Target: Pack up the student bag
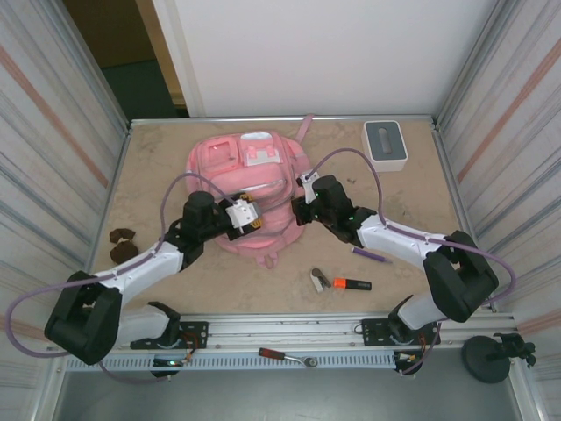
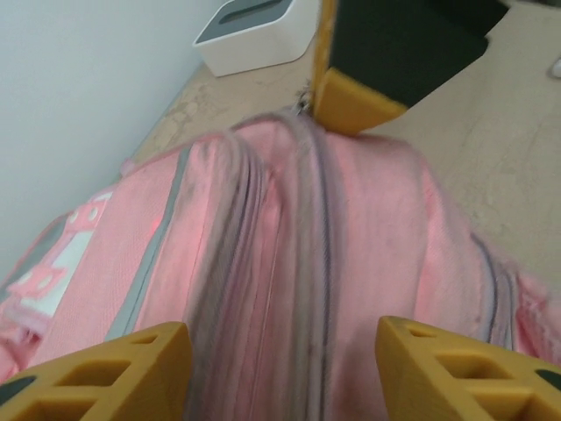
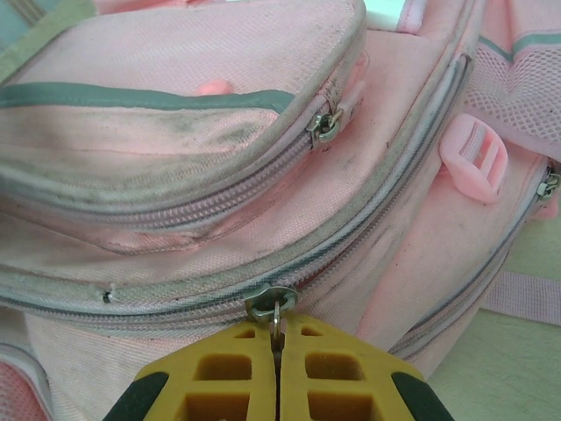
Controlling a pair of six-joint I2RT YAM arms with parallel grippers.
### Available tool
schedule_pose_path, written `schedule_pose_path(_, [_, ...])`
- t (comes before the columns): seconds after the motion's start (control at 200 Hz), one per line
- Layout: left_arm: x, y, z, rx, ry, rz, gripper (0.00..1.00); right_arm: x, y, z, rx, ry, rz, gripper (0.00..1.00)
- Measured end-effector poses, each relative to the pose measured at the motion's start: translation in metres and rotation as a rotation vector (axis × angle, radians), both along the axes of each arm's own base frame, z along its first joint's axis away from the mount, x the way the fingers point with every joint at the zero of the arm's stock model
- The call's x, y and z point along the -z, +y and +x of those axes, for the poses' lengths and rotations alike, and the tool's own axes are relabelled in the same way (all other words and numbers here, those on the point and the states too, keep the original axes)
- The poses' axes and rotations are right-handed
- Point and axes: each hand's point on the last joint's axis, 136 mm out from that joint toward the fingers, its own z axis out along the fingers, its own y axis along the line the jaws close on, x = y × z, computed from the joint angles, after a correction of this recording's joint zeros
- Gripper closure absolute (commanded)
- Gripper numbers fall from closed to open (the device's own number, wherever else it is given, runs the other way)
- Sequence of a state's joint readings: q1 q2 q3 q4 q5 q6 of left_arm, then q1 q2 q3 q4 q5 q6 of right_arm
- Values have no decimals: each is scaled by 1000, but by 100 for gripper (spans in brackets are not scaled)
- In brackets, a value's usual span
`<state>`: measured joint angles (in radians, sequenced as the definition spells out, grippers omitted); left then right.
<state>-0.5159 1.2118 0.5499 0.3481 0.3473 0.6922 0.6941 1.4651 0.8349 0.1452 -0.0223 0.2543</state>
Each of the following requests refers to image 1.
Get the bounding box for pink backpack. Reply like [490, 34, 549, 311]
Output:
[183, 113, 316, 269]

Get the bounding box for purple pen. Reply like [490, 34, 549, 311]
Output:
[350, 246, 394, 265]

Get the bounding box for small white brown stapler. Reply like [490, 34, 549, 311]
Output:
[309, 267, 330, 294]

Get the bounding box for orange black highlighter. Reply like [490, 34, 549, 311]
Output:
[332, 277, 373, 293]

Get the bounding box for white tissue box grey top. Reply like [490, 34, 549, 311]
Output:
[361, 118, 409, 172]

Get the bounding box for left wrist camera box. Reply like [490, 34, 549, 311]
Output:
[225, 196, 260, 230]

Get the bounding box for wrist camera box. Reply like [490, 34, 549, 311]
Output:
[225, 196, 260, 230]
[296, 171, 317, 203]

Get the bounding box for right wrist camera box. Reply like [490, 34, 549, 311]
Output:
[296, 171, 317, 203]

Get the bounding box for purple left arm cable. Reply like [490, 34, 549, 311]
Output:
[6, 172, 233, 386]

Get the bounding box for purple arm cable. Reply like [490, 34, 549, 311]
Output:
[306, 147, 515, 377]
[6, 172, 233, 386]

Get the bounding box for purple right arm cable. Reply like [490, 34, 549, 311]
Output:
[306, 147, 515, 377]

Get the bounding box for aluminium mounting rail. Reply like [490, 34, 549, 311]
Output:
[51, 310, 518, 356]

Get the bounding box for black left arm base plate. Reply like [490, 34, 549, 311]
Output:
[130, 320, 209, 351]

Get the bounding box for aluminium table border rail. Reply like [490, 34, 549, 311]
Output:
[129, 114, 439, 132]

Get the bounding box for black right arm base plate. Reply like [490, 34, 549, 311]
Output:
[361, 316, 441, 347]

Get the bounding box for ratchet wrench red handle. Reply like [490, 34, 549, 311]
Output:
[257, 346, 320, 368]

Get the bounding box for slotted grey cable duct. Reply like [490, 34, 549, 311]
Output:
[63, 353, 398, 374]

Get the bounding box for white door frame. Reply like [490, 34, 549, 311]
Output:
[151, 0, 206, 118]

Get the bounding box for black round clamp mount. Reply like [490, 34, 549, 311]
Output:
[460, 332, 538, 385]

